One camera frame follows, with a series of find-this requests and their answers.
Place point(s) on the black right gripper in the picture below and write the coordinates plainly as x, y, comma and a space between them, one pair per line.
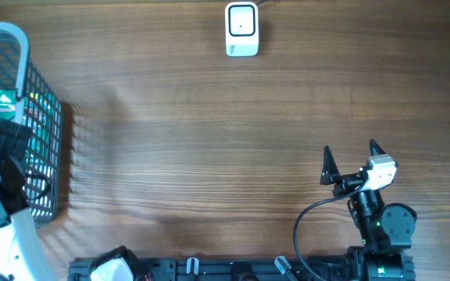
330, 175

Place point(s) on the green 3M gloves packet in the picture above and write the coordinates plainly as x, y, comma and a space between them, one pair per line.
8, 104

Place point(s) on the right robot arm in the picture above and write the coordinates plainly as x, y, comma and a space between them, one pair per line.
386, 230

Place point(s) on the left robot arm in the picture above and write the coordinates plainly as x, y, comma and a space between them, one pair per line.
21, 255

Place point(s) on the white barcode scanner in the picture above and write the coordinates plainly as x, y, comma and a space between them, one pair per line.
241, 29

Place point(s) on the grey plastic mesh basket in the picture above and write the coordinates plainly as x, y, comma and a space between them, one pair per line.
39, 109

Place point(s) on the black mounting rail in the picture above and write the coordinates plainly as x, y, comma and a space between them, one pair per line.
333, 268

